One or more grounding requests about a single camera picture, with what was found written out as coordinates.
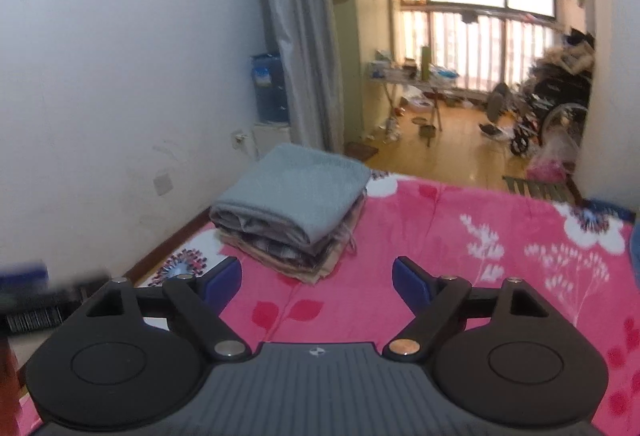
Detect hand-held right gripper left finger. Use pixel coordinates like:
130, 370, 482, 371
84, 257, 253, 363

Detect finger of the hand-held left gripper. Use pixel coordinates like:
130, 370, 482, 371
0, 262, 112, 304

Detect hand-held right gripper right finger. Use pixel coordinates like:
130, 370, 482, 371
382, 257, 552, 363

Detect grey knit garment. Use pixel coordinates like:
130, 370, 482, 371
210, 143, 372, 247

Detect folded striped and beige cloths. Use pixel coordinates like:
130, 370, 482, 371
235, 196, 369, 287

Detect pink floral blanket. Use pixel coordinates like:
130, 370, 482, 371
20, 168, 640, 436

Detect brown floor mat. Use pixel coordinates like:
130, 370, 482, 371
344, 141, 380, 162

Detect pink plastic bag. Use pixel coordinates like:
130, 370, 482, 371
526, 128, 582, 184

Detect standing fan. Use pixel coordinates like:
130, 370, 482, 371
479, 83, 517, 152

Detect blue water bottle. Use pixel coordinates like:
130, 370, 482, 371
250, 52, 290, 123

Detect folding table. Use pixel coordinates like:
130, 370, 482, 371
367, 63, 462, 148

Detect black wheelchair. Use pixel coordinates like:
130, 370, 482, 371
510, 58, 595, 157

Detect grey curtain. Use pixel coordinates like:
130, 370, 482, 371
252, 0, 346, 157

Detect wooden slat frame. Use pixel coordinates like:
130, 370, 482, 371
502, 175, 583, 207

